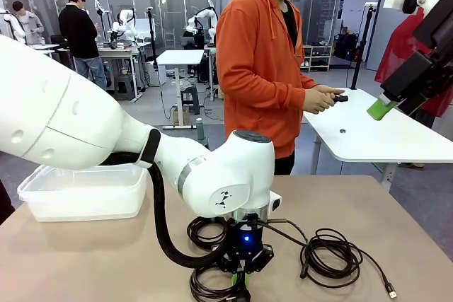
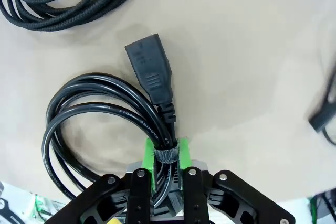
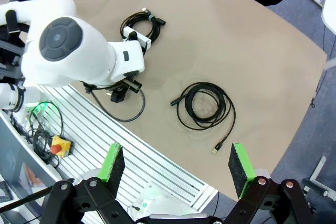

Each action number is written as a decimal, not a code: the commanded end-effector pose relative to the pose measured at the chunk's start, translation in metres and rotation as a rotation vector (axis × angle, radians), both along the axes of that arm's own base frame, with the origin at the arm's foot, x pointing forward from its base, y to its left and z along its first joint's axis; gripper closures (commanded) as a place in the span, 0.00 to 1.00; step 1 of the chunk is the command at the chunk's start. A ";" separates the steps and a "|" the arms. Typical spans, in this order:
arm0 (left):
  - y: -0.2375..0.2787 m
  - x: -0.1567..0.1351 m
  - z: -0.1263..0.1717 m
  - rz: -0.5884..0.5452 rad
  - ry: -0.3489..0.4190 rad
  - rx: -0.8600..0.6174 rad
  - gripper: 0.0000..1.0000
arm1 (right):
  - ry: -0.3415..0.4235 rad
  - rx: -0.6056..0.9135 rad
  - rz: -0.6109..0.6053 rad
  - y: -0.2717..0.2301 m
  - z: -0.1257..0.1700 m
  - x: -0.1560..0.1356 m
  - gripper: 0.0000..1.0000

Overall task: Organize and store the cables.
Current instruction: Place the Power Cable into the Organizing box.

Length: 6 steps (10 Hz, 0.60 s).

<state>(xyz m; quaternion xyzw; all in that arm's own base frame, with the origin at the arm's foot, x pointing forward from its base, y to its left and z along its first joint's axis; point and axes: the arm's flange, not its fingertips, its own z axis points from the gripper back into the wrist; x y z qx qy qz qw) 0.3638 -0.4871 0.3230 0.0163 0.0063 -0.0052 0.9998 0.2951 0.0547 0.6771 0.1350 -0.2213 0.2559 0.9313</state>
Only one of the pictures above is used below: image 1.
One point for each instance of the red cape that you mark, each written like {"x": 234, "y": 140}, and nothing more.
{"x": 396, "y": 54}

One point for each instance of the large white table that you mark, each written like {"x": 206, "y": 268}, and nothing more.
{"x": 371, "y": 132}

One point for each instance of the man in grey hoodie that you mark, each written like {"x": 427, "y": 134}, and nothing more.
{"x": 30, "y": 26}

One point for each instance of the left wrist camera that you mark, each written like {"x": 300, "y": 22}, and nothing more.
{"x": 275, "y": 203}

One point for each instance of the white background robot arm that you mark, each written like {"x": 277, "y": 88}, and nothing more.
{"x": 8, "y": 22}
{"x": 125, "y": 24}
{"x": 201, "y": 19}

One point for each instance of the person's left hand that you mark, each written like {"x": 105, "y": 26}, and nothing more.
{"x": 327, "y": 89}

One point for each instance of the person's right hand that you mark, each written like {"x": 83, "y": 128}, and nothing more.
{"x": 315, "y": 102}

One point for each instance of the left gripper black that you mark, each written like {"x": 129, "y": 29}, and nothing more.
{"x": 244, "y": 245}

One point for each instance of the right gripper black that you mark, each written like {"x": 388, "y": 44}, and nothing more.
{"x": 439, "y": 22}

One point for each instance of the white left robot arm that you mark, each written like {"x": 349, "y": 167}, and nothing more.
{"x": 88, "y": 114}

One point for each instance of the green bottle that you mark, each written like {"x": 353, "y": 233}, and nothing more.
{"x": 201, "y": 128}

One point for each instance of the person's left forearm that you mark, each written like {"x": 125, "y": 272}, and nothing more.
{"x": 308, "y": 83}

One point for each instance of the man in black jacket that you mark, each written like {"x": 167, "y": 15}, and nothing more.
{"x": 79, "y": 33}

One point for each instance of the thin black tripod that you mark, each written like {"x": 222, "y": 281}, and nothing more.
{"x": 151, "y": 33}

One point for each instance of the clear plastic storage box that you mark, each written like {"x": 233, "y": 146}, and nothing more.
{"x": 88, "y": 196}

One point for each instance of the white lab desk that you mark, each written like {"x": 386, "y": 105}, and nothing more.
{"x": 113, "y": 51}

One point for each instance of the person's right forearm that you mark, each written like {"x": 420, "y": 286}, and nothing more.
{"x": 276, "y": 95}

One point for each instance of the black tripod pole stand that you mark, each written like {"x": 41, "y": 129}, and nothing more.
{"x": 364, "y": 33}

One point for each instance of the person in orange hoodie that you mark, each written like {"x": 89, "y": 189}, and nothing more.
{"x": 255, "y": 68}

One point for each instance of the wooden shoe rack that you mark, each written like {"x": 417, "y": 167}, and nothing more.
{"x": 318, "y": 58}

